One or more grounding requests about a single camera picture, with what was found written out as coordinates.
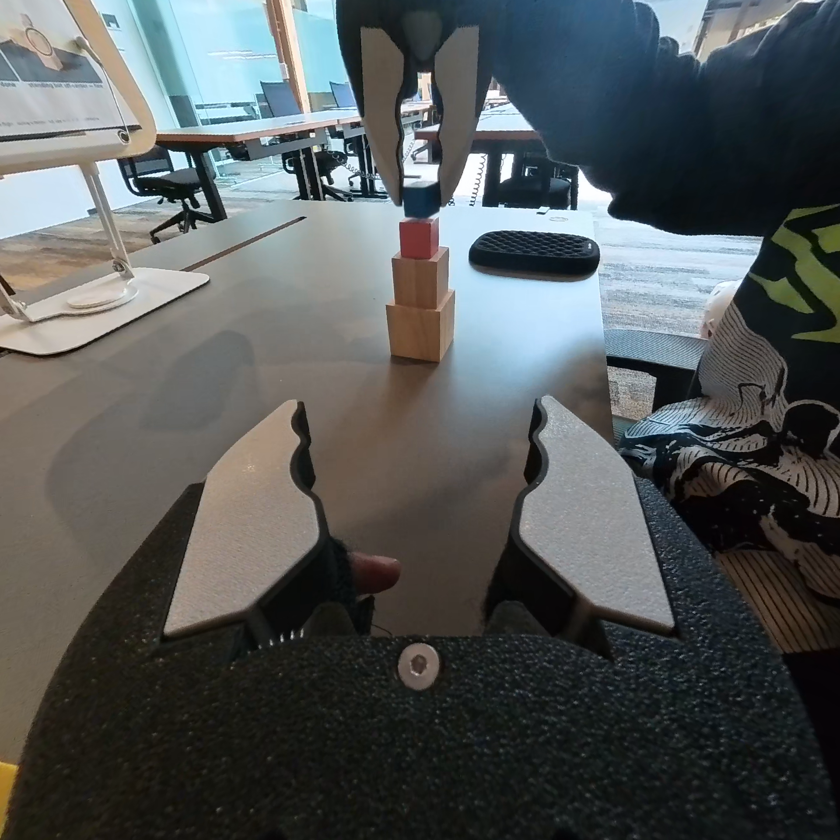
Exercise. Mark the yellow plastic bin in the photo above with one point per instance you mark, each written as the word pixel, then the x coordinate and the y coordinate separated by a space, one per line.
pixel 7 807

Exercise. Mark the black office chair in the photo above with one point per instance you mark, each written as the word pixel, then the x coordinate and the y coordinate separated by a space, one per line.
pixel 643 352
pixel 164 184

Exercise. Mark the wooden office table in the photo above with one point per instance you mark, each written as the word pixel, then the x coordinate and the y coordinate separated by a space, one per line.
pixel 505 131
pixel 250 129

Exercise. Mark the white document stand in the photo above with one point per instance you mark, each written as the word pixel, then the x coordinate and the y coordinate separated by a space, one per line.
pixel 105 302

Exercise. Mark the white instruction sheet stand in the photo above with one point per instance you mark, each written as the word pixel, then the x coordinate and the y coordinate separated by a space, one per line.
pixel 131 79

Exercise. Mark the tiny blue cube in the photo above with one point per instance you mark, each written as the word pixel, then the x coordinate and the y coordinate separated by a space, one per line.
pixel 421 201

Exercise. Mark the small red cube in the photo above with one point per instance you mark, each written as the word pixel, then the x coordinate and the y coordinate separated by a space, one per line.
pixel 419 239

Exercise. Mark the black wrist rest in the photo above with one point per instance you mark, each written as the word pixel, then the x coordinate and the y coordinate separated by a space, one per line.
pixel 532 253

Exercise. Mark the printed instruction sheet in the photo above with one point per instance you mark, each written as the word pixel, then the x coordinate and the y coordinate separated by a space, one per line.
pixel 46 66

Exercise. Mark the person's right forearm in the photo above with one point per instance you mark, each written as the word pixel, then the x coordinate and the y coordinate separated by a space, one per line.
pixel 656 105

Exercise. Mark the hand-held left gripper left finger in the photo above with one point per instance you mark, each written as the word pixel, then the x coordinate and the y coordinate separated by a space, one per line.
pixel 250 538

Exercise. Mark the person's printed shirt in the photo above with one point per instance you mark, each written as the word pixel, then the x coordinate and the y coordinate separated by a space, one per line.
pixel 775 355

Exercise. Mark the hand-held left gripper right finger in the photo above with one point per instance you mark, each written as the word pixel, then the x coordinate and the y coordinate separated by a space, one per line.
pixel 591 532

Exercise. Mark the large wooden cube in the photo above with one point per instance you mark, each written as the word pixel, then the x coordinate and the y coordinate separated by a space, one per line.
pixel 420 328

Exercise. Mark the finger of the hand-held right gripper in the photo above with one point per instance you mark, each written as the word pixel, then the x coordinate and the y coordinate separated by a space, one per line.
pixel 387 92
pixel 457 92

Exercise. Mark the medium wooden cube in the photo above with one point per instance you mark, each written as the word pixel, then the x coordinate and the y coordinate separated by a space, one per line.
pixel 420 278

